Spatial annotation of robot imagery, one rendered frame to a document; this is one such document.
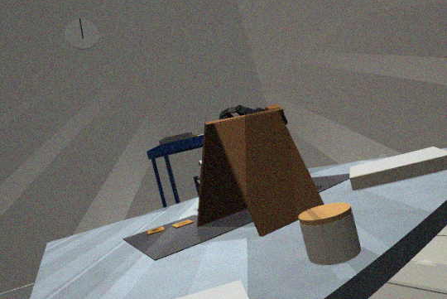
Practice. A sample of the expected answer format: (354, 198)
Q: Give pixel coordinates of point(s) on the grey cylindrical container with tan lid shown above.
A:
(330, 234)

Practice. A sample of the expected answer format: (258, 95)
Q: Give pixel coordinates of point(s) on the brown board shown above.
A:
(251, 162)

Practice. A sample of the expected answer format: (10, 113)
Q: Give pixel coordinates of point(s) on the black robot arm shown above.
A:
(241, 110)

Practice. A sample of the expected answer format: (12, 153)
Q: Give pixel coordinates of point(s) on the beige rectangular block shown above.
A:
(397, 168)

